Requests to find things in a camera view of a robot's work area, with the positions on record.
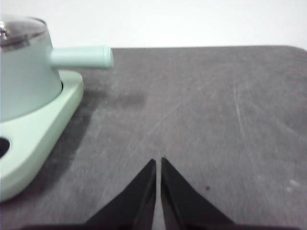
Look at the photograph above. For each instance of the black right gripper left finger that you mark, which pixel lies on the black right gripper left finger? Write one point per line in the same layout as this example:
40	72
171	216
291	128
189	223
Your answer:
136	198

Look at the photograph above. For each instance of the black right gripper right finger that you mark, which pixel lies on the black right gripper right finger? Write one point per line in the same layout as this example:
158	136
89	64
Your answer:
182	203

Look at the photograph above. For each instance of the glass lid with green knob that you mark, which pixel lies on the glass lid with green knob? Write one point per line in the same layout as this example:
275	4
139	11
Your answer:
21	31

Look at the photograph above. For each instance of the green breakfast machine base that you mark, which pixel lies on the green breakfast machine base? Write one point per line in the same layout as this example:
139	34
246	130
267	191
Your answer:
48	134

